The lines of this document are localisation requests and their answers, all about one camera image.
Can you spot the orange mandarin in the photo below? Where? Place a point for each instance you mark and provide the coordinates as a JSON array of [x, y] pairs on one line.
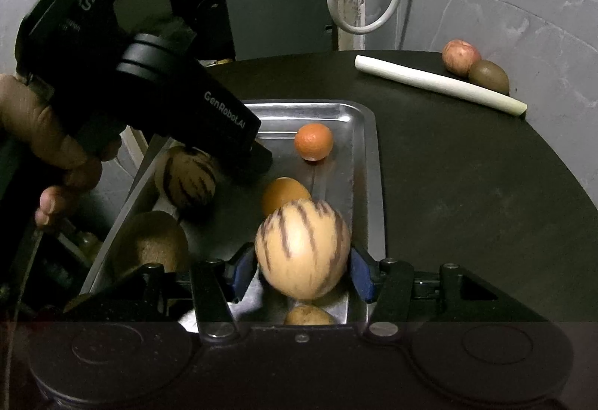
[[281, 191]]

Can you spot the small tan longan fruit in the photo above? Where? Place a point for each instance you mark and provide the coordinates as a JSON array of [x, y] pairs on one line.
[[304, 315]]

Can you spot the silver metal tray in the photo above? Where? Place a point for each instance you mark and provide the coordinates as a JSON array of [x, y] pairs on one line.
[[349, 179]]

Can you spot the person's left hand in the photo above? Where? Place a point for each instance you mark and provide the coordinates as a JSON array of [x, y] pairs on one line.
[[24, 115]]

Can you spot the small orange tangerine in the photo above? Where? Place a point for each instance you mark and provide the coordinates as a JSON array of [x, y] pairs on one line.
[[314, 142]]

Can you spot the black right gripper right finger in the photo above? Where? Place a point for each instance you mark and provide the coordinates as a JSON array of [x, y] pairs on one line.
[[399, 293]]

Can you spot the dark green kiwi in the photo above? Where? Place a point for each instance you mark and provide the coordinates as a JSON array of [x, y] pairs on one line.
[[489, 75]]

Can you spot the large brown kiwi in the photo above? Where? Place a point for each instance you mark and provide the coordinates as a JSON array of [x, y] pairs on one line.
[[153, 237]]

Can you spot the pink red apple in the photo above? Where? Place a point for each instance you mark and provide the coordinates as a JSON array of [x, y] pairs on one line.
[[458, 56]]

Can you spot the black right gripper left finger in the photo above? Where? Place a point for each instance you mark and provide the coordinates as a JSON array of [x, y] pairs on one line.
[[200, 298]]

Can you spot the white leek stalk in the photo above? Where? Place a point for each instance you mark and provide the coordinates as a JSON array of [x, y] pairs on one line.
[[440, 84]]

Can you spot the striped pepino melon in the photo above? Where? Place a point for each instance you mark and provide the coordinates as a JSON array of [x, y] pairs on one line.
[[302, 248], [186, 176]]

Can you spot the grey cabinet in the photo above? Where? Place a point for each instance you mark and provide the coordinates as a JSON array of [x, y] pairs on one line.
[[269, 28]]

